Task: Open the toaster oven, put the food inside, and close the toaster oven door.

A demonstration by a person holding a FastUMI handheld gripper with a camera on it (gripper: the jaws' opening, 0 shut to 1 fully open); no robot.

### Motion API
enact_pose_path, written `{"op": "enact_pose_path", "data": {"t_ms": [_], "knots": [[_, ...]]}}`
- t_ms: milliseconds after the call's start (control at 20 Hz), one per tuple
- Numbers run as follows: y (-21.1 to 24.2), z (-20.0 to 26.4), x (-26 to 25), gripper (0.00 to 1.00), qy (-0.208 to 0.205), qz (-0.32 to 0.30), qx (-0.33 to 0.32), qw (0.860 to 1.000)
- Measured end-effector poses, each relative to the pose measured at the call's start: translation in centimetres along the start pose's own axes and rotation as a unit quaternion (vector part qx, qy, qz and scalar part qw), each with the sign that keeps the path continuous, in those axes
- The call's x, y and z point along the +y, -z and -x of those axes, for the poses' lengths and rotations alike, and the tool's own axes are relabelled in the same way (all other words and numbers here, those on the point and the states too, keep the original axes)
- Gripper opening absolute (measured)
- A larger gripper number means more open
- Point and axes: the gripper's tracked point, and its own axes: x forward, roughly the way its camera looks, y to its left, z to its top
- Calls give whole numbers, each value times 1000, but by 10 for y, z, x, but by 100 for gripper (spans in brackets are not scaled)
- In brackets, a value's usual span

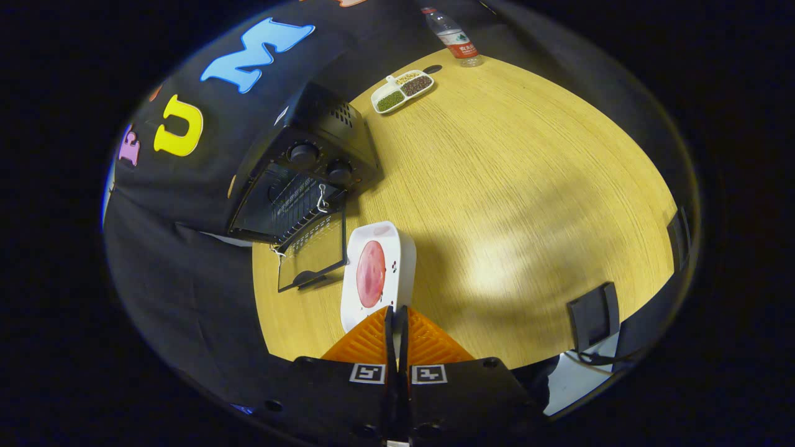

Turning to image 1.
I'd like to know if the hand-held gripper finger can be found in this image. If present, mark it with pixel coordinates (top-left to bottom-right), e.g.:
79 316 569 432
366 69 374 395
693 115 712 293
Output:
248 305 398 447
397 305 550 447

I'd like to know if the pink ham slice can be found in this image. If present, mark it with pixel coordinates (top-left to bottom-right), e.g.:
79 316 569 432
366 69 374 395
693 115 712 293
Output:
357 240 386 309

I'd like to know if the white food tray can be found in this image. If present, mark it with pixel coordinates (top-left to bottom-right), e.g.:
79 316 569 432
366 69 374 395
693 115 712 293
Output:
340 221 417 335

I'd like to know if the black toaster oven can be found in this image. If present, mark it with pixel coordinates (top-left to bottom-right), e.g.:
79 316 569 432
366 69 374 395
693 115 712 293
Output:
227 81 381 292

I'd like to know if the white divided bean dish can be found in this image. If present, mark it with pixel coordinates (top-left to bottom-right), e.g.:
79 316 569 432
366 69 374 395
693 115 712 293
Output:
371 70 434 114

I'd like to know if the clear water bottle red label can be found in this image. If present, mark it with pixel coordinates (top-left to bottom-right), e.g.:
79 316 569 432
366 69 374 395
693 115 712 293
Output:
421 6 484 68

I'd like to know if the thin dark cable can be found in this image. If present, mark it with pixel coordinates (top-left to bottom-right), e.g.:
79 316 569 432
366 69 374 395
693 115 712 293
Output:
575 349 640 367

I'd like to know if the black table edge bracket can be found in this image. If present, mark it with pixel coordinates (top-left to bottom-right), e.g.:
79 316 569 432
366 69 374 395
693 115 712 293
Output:
566 282 620 354
666 207 692 272

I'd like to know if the oven wire rack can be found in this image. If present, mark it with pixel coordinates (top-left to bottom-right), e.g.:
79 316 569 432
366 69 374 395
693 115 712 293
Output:
273 174 330 246

